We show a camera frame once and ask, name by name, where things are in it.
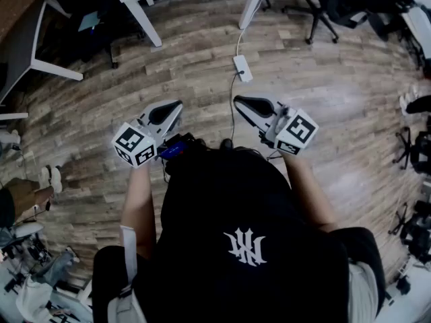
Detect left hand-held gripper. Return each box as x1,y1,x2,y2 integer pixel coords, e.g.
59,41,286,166
110,99,185,170

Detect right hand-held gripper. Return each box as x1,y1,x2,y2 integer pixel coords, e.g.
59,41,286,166
234,94,320,156

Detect person's right forearm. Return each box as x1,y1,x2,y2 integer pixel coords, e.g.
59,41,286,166
282,148,339,231

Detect person's left forearm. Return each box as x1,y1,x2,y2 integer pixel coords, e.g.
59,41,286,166
120,161,159,260

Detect black office chair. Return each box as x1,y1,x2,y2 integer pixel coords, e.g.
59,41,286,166
392,122,431,175
281,0,417,45
36,0,121,70
387,199,431,265

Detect black device with blue screen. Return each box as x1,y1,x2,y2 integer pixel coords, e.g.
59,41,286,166
157,133,203,161

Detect white power strip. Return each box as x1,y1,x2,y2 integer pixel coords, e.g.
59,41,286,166
233,55,253,83

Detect person's black t-shirt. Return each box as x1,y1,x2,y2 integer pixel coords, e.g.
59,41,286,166
91,145,387,323

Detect pale blue book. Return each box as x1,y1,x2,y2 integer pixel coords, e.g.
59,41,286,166
77,11,102,33

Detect grey round stool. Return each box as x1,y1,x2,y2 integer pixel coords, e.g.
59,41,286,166
11,222,44,239

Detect white table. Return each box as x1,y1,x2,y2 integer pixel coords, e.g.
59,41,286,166
400,0,431,60

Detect pile of lab equipment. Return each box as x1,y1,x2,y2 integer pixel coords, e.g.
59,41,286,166
0,237,92,323

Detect black cable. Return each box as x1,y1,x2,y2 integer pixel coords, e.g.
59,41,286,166
230,71,244,141

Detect white cable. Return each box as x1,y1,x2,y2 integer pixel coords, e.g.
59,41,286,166
236,0,280,59

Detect light grey shoulder strap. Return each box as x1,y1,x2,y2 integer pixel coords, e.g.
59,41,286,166
106,225,149,323
348,260,380,323

